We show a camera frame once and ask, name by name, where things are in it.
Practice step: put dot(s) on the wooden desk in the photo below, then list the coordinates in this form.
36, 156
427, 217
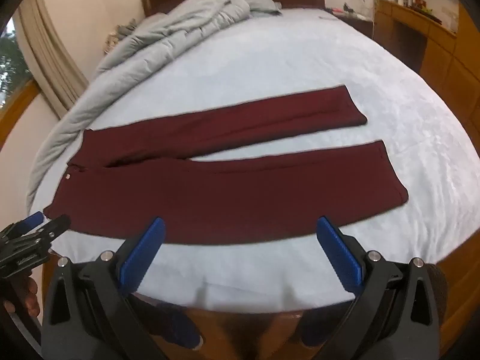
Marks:
438, 56

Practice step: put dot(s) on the grey comforter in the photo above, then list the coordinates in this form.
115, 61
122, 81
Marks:
168, 45

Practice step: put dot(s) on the blue slipper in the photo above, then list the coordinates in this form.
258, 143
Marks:
183, 326
318, 328

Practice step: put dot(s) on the window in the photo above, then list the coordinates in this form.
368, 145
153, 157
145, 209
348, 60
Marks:
9, 71

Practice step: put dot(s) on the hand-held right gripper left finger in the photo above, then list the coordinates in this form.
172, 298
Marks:
144, 255

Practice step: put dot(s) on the beige curtain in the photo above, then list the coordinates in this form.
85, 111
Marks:
48, 63

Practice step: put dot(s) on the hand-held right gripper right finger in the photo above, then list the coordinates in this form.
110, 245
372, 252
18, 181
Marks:
339, 255

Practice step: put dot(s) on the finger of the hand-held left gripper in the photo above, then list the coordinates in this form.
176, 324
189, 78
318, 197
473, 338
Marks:
57, 225
32, 219

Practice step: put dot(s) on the maroon pants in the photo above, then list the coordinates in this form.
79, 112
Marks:
225, 202

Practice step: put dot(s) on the grey pillow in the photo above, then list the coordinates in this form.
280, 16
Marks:
262, 3

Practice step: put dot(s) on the person's left hand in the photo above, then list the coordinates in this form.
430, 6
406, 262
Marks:
28, 296

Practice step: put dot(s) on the bed with pale blue sheet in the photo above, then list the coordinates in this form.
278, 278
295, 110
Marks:
300, 63

